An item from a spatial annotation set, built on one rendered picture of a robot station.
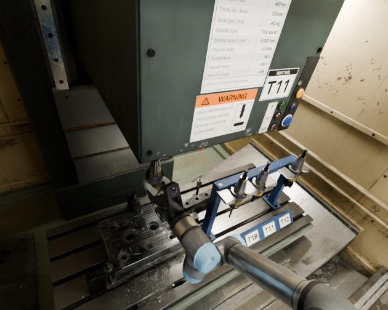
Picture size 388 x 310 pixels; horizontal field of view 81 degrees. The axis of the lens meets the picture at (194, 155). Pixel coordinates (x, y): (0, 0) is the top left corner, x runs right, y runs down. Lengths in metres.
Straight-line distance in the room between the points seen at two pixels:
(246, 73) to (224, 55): 0.07
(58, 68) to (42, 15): 0.17
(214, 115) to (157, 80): 0.15
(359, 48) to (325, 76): 0.18
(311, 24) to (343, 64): 0.83
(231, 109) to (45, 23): 0.70
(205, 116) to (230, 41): 0.14
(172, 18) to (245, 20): 0.13
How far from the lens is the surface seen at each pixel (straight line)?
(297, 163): 1.08
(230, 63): 0.45
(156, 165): 0.77
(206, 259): 0.67
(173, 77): 0.39
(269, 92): 0.56
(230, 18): 0.42
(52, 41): 1.00
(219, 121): 0.50
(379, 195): 1.44
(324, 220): 1.57
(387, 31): 1.34
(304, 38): 0.58
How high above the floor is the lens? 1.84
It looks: 38 degrees down
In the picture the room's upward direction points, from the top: 10 degrees clockwise
